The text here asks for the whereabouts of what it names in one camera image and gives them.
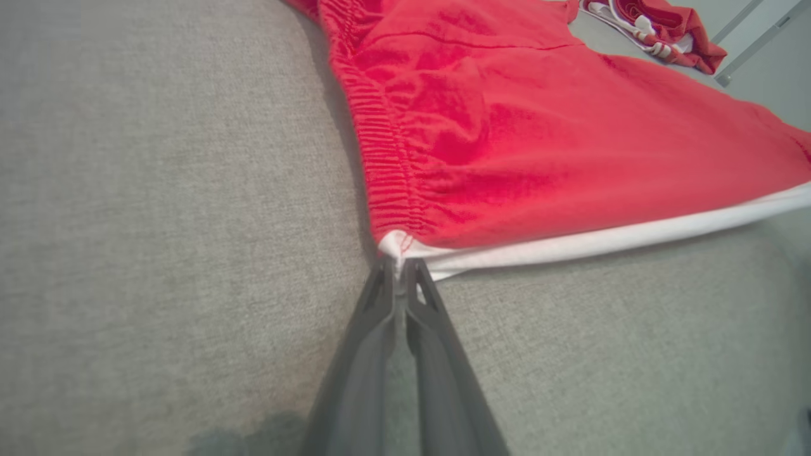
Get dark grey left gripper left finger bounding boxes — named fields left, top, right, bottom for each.
left=298, top=256, right=401, bottom=456

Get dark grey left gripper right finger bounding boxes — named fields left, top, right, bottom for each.
left=401, top=256, right=511, bottom=456

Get red white shorts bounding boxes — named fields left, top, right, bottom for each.
left=281, top=0, right=811, bottom=283

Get red white jersey shirt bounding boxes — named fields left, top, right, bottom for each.
left=579, top=0, right=729, bottom=76

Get grey fabric sofa cushion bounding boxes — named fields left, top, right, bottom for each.
left=0, top=0, right=811, bottom=456

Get grey partition post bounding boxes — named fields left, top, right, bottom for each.
left=712, top=0, right=809, bottom=88

